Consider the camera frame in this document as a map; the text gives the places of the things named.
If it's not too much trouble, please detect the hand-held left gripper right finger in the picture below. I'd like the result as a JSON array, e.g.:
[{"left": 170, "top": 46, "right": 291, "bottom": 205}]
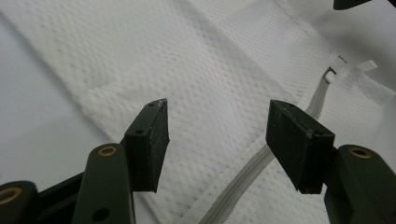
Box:
[{"left": 265, "top": 99, "right": 336, "bottom": 195}]

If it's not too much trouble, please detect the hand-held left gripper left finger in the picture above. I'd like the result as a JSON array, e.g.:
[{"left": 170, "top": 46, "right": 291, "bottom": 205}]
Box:
[{"left": 120, "top": 98, "right": 171, "bottom": 193}]

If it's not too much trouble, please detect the white mesh zip jacket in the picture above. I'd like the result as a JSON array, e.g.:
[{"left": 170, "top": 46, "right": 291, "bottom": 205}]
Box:
[{"left": 0, "top": 0, "right": 396, "bottom": 224}]

